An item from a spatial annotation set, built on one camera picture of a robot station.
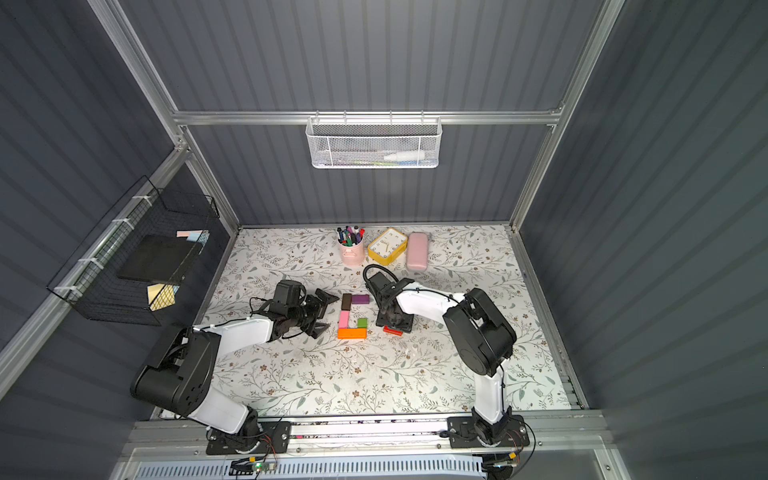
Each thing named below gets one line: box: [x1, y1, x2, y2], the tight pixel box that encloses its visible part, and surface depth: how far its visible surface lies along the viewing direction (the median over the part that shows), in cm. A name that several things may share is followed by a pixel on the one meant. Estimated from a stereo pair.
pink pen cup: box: [338, 239, 365, 268], surface depth 105 cm
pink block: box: [338, 310, 350, 329], surface depth 96 cm
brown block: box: [341, 293, 352, 311], surface depth 100 cm
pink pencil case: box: [406, 232, 428, 272], surface depth 113 cm
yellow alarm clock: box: [368, 228, 408, 265], surface depth 114 cm
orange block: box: [337, 328, 367, 339], surface depth 93 cm
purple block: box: [351, 294, 370, 304], surface depth 102 cm
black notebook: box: [117, 234, 201, 283], surface depth 76 cm
